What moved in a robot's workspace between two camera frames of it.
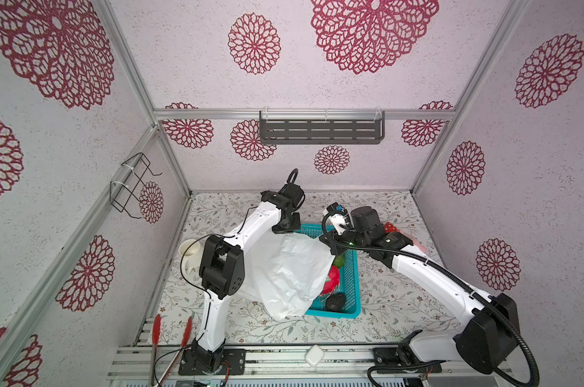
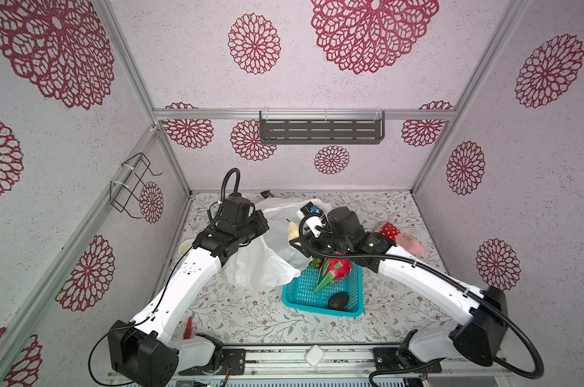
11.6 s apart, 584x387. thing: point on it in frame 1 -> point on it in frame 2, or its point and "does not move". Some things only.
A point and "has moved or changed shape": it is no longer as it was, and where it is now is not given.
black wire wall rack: x=122 y=190 does not move
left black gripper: x=277 y=230 -> x=260 y=222
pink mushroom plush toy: x=390 y=227 does not move
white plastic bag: x=284 y=270 has moved or changed shape
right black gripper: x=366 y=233 -> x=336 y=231
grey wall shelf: x=321 y=126 does not move
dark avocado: x=336 y=302 does not move
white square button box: x=314 y=355 does not move
